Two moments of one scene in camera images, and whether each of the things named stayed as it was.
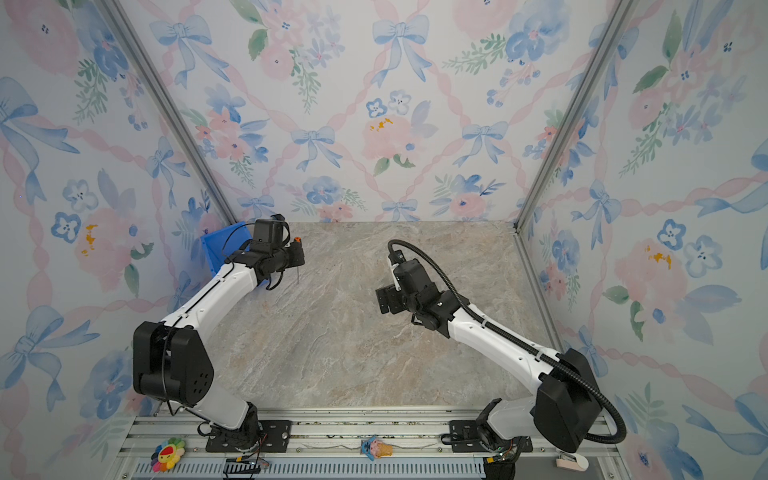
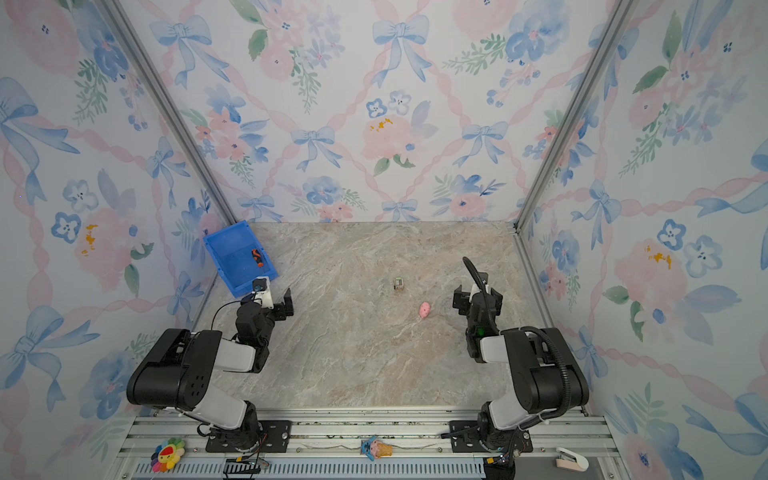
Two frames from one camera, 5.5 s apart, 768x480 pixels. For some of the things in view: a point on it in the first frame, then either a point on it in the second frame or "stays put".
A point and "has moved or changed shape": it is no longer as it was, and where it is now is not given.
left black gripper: [299, 259] → [278, 308]
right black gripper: [388, 294] → [462, 301]
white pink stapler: [571, 460] stays put
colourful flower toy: [167, 454] stays put
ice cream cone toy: [374, 449] stays put
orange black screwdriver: [297, 240] has moved or changed shape
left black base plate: [275, 436] stays put
